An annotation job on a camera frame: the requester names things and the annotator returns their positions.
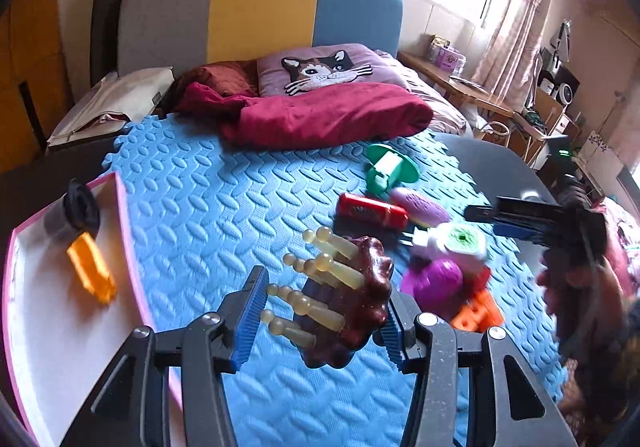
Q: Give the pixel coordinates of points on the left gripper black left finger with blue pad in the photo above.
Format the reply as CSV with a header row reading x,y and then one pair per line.
x,y
129,405

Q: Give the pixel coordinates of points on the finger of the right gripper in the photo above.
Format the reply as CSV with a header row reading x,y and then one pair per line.
x,y
516,212
535,233

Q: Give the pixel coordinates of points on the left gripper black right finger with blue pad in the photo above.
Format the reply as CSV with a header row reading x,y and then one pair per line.
x,y
508,406

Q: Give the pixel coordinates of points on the purple perforated dome toy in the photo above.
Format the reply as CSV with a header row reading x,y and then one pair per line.
x,y
436,286

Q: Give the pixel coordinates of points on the lilac patterned oval toy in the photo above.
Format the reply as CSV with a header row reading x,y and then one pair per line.
x,y
421,211

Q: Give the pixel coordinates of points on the brown massage brush yellow pegs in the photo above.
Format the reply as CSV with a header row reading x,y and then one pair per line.
x,y
343,302

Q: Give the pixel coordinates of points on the person right hand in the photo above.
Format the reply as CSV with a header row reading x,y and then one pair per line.
x,y
590,307

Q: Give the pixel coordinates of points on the white green round toy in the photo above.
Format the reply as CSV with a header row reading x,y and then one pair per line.
x,y
463,244

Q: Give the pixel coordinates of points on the red puzzle block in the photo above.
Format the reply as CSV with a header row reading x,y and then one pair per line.
x,y
474,283

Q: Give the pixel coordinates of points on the orange building block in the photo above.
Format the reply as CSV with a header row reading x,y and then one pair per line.
x,y
478,314

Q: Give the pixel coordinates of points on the pink rimmed white tray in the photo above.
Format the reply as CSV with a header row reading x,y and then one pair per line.
x,y
57,337

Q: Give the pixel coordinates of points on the wooden side desk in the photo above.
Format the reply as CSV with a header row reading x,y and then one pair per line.
x,y
460,95

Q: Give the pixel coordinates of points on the green tape dispenser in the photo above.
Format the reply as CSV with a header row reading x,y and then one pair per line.
x,y
387,168

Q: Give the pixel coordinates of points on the red cylindrical can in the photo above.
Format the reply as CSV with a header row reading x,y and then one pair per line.
x,y
372,211

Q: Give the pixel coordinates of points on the pink box on desk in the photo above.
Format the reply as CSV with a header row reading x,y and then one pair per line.
x,y
450,60

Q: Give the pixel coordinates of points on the orange plastic clip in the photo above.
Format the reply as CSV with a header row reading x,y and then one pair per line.
x,y
91,269

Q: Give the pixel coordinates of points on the pink floral curtain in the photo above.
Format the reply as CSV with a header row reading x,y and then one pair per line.
x,y
506,69

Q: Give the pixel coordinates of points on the clear jar black lid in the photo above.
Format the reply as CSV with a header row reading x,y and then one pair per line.
x,y
75,213

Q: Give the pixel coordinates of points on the crimson blanket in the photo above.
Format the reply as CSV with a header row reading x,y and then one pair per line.
x,y
323,118

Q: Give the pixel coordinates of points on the blue foam puzzle mat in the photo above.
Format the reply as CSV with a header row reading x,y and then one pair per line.
x,y
202,215

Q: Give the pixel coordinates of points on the cat print purple pillow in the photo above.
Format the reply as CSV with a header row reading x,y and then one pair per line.
x,y
297,71

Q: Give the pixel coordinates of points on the beige canvas bag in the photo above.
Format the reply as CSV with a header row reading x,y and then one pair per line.
x,y
112,103

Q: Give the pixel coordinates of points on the grey yellow blue headboard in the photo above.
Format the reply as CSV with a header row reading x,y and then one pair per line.
x,y
182,34

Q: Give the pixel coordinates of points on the black rolled mat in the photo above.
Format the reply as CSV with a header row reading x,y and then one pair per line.
x,y
103,38

